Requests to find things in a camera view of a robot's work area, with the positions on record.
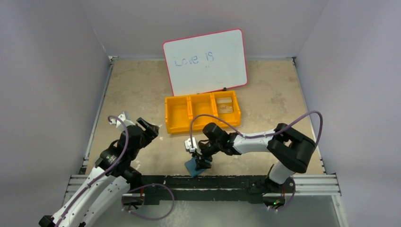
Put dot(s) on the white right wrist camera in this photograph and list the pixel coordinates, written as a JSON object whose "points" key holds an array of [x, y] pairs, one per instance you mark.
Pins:
{"points": [[192, 146]]}

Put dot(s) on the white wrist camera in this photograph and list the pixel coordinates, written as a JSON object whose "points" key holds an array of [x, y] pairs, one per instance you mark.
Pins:
{"points": [[192, 146], [121, 121]]}

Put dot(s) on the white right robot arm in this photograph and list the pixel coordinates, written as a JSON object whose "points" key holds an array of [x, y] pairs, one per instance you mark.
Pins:
{"points": [[291, 148]]}

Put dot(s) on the yellow bin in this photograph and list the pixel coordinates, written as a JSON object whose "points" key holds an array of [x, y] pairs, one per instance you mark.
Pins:
{"points": [[201, 104], [178, 114], [233, 118]]}

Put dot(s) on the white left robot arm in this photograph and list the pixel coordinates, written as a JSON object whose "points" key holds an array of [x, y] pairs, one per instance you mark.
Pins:
{"points": [[110, 178]]}

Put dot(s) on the blue leather card holder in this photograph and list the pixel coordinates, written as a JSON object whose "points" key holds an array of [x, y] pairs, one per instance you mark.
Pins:
{"points": [[190, 165]]}

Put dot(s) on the pink framed whiteboard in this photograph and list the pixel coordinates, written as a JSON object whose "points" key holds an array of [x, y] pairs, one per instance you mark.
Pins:
{"points": [[206, 63]]}

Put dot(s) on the yellow left bin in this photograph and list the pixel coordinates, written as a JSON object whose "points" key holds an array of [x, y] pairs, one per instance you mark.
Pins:
{"points": [[178, 114]]}

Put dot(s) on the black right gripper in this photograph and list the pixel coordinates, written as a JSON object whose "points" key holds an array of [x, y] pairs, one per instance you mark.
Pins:
{"points": [[204, 155]]}

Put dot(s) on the yellow right bin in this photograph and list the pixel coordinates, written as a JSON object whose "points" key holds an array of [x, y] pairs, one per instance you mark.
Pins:
{"points": [[233, 118]]}

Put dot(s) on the cards in right bin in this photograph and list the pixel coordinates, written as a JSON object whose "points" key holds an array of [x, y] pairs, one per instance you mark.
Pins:
{"points": [[224, 105]]}

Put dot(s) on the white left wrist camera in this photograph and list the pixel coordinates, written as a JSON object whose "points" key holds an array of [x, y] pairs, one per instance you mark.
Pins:
{"points": [[121, 121]]}

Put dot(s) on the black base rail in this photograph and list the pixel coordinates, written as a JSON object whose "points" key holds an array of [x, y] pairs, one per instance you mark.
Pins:
{"points": [[253, 189]]}

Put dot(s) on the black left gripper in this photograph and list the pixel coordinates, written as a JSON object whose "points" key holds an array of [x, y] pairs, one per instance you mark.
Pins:
{"points": [[145, 131]]}

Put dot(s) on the yellow middle bin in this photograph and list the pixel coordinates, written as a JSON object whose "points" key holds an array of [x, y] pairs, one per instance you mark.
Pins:
{"points": [[201, 104]]}

